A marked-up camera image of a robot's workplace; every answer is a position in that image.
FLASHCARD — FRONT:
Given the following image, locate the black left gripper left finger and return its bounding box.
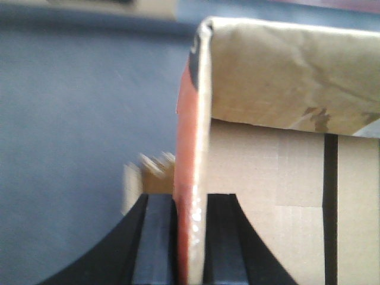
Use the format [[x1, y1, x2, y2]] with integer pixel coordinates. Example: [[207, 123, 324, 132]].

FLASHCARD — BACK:
[[42, 194, 176, 284]]

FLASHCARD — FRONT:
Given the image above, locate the dark blue fabric mat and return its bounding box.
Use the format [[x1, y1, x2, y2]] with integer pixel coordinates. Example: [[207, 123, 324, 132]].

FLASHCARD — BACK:
[[1, 4, 197, 284]]

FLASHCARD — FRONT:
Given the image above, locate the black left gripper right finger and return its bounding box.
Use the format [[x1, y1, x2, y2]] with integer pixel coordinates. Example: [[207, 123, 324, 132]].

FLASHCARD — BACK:
[[203, 194, 296, 284]]

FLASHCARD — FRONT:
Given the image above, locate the brown cardboard box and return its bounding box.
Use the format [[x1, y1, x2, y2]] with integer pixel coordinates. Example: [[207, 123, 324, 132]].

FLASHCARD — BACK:
[[173, 17, 379, 284]]

